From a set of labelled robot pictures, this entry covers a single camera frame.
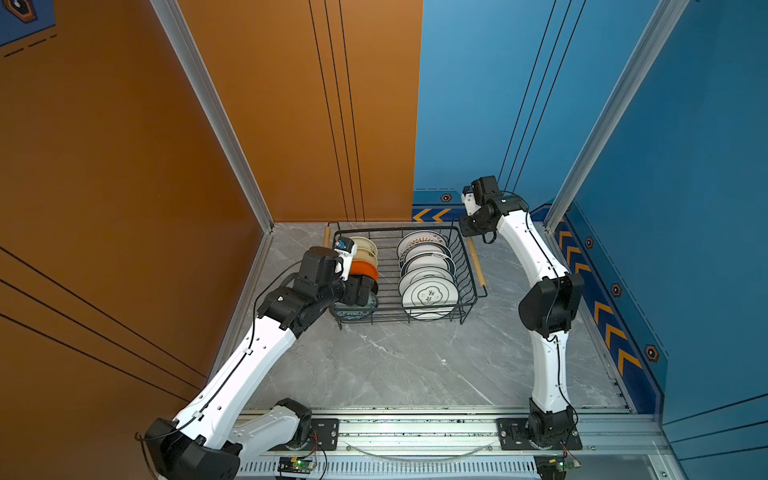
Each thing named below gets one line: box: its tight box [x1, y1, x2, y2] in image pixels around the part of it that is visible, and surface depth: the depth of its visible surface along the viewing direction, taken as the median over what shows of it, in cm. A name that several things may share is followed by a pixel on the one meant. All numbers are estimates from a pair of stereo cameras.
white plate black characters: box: [401, 277, 460, 303], surface depth 91 cm
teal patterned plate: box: [334, 291, 378, 321], surface depth 93 cm
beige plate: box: [353, 248, 379, 271], surface depth 98 cm
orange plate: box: [350, 260, 379, 282], surface depth 95 cm
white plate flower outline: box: [401, 277, 459, 320], surface depth 91 cm
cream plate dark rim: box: [349, 236, 379, 257], surface depth 100 cm
